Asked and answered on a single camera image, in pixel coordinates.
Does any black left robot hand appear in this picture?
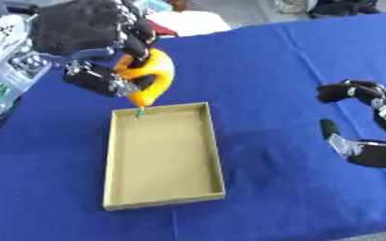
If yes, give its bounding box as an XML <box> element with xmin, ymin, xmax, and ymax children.
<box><xmin>26</xmin><ymin>0</ymin><xmax>159</xmax><ymax>98</ymax></box>

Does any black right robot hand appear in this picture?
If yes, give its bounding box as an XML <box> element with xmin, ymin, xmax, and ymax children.
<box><xmin>314</xmin><ymin>79</ymin><xmax>386</xmax><ymax>171</ymax></box>

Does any yellow toy banana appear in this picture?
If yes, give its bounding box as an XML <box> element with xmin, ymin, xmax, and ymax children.
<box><xmin>112</xmin><ymin>47</ymin><xmax>177</xmax><ymax>108</ymax></box>

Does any tan cardboard box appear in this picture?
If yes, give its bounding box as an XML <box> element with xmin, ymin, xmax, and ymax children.
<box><xmin>101</xmin><ymin>101</ymin><xmax>228</xmax><ymax>212</ymax></box>

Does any white and red bag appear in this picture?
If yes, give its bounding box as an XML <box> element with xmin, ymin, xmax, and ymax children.
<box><xmin>143</xmin><ymin>9</ymin><xmax>234</xmax><ymax>39</ymax></box>

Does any black bag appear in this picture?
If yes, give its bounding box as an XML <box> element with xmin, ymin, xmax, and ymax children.
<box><xmin>306</xmin><ymin>0</ymin><xmax>381</xmax><ymax>19</ymax></box>

